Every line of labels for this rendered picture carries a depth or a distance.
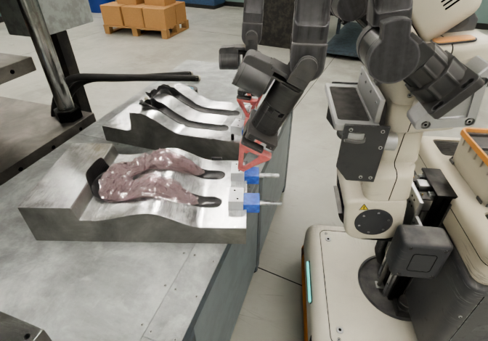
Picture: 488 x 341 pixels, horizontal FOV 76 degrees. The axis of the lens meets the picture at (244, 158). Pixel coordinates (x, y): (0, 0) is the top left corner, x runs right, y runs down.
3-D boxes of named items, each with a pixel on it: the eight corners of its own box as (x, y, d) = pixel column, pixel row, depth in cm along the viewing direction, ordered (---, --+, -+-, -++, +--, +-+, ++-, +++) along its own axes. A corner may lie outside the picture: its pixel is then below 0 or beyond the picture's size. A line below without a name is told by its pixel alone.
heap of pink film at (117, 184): (206, 165, 89) (204, 143, 85) (197, 210, 75) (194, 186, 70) (115, 165, 90) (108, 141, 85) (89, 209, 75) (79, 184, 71)
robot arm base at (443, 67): (487, 83, 48) (454, 58, 58) (454, 49, 46) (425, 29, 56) (436, 121, 53) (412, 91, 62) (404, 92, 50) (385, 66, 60)
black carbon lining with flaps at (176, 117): (241, 116, 111) (241, 91, 106) (225, 138, 99) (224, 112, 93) (155, 102, 120) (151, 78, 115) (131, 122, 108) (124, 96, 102)
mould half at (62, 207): (247, 175, 95) (247, 144, 89) (245, 244, 74) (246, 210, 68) (83, 173, 96) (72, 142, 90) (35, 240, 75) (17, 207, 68)
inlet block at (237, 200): (280, 204, 81) (282, 188, 78) (282, 218, 77) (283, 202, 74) (229, 203, 81) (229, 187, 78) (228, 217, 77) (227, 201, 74)
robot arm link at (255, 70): (322, 64, 51) (318, 48, 58) (260, 29, 49) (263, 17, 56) (285, 121, 57) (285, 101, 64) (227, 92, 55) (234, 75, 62)
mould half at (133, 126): (262, 128, 118) (263, 94, 111) (240, 167, 98) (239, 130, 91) (147, 109, 131) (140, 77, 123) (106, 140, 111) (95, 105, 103)
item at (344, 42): (385, 31, 550) (401, -29, 497) (370, 64, 411) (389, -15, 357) (346, 27, 575) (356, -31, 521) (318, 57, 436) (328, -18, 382)
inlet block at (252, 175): (277, 177, 90) (279, 162, 87) (279, 189, 86) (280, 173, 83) (232, 177, 90) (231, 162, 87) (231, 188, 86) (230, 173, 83)
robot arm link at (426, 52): (442, 59, 49) (429, 49, 54) (399, 16, 47) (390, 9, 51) (393, 100, 54) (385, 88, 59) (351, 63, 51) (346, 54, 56)
